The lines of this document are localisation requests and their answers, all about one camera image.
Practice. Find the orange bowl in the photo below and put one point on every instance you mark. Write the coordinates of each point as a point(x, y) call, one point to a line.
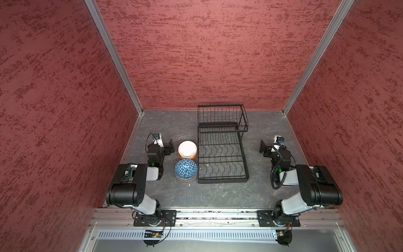
point(191, 157)

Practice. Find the blue patterned bowl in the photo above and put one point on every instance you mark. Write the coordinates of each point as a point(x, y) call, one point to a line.
point(186, 171)

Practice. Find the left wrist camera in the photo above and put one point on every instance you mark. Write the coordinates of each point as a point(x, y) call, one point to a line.
point(157, 139)

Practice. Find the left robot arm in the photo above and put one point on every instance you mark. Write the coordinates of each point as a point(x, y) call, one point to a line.
point(128, 186)

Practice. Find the left aluminium corner profile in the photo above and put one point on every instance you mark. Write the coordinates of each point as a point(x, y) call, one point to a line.
point(107, 39)

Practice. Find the white bowl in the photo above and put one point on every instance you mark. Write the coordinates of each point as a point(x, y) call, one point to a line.
point(187, 148)

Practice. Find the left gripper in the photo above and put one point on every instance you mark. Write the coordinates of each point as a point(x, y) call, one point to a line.
point(167, 148)

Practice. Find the right aluminium corner profile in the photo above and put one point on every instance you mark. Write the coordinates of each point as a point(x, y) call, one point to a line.
point(326, 39)

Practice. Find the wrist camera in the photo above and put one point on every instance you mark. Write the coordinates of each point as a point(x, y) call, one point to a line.
point(278, 140)
point(157, 139)

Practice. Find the black wire dish rack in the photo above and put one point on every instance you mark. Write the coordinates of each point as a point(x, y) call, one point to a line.
point(221, 157)

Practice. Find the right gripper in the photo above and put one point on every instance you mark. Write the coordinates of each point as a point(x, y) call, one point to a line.
point(267, 149)

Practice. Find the perforated cable duct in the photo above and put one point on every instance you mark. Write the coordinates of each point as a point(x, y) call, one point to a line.
point(264, 236)

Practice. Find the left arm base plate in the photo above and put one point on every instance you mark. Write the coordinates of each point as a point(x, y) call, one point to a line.
point(162, 218)

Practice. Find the aluminium corner profile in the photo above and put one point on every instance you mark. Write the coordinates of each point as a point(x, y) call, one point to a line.
point(326, 39)
point(107, 39)

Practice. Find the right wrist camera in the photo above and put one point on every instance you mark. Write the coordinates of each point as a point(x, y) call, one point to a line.
point(278, 140)

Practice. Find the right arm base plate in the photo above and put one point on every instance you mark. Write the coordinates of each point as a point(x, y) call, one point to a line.
point(268, 218)

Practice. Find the aluminium mounting rail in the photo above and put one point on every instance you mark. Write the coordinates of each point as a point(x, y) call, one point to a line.
point(324, 219)

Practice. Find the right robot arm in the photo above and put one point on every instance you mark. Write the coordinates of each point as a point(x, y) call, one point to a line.
point(317, 188)

